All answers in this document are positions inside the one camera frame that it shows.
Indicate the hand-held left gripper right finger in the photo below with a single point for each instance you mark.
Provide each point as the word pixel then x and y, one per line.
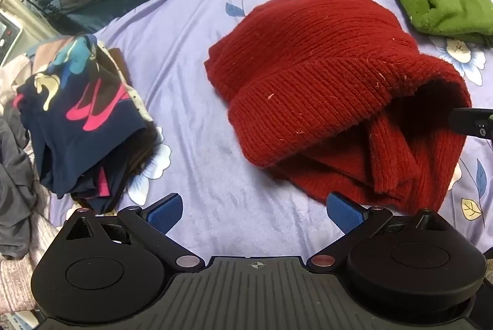
pixel 344 214

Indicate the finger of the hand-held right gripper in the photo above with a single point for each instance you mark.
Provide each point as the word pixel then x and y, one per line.
pixel 468 120

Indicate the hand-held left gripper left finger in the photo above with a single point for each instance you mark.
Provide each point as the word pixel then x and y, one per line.
pixel 165 213

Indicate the red knit sweater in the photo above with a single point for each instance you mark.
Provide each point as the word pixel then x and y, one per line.
pixel 308 56

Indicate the dark grey clothes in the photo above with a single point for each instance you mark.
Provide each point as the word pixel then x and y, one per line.
pixel 15 176

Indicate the dark brown garment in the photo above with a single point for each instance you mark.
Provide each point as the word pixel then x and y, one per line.
pixel 145 149

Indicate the navy printed garment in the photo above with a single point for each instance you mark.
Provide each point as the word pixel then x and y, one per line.
pixel 69 145

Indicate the purple floral bed sheet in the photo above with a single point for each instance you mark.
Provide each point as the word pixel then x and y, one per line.
pixel 185 56

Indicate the pink knit cloth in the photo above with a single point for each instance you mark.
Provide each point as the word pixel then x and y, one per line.
pixel 15 280

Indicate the white appliance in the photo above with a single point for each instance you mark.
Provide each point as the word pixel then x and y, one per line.
pixel 7 33

